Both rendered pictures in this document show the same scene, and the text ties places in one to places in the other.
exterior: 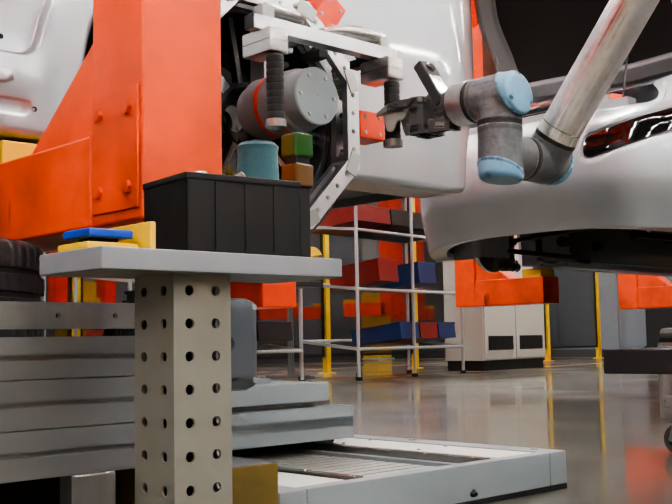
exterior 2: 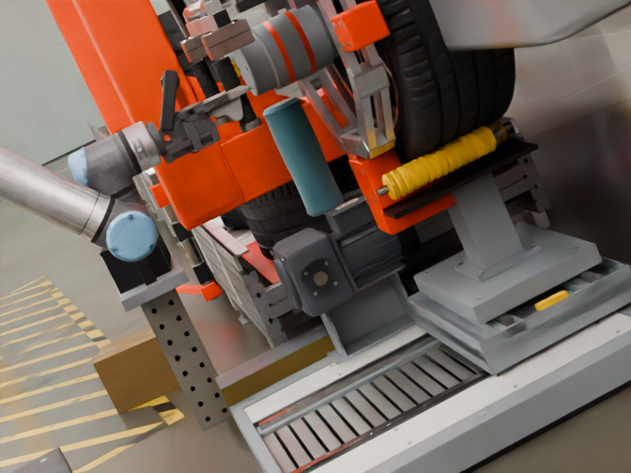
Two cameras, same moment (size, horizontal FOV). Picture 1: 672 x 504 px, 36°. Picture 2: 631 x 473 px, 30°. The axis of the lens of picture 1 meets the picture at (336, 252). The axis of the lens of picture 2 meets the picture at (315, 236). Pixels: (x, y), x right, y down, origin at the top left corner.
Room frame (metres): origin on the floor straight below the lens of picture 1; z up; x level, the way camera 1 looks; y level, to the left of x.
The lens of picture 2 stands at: (3.61, -2.01, 1.00)
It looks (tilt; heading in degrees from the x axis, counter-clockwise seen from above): 12 degrees down; 125
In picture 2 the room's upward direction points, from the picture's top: 25 degrees counter-clockwise
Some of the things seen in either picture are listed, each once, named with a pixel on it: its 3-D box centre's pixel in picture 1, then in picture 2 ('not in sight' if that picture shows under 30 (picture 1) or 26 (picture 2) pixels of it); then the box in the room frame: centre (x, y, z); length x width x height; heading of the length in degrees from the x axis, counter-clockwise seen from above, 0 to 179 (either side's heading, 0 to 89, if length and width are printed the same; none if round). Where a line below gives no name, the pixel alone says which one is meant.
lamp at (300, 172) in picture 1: (297, 176); not in sight; (1.68, 0.06, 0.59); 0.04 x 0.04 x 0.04; 43
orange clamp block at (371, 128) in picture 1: (362, 127); (359, 26); (2.55, -0.07, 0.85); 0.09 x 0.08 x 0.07; 133
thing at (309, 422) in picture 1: (224, 424); (514, 297); (2.45, 0.27, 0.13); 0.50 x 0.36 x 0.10; 133
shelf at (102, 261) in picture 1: (199, 266); (147, 276); (1.54, 0.20, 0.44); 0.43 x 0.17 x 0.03; 133
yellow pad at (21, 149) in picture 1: (18, 160); not in sight; (2.12, 0.65, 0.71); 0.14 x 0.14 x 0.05; 43
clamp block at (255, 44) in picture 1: (265, 43); (204, 43); (2.06, 0.14, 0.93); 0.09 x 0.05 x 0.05; 43
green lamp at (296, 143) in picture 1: (296, 146); not in sight; (1.68, 0.06, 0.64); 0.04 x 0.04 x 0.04; 43
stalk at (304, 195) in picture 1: (297, 199); (133, 247); (1.68, 0.06, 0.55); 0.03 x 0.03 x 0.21; 43
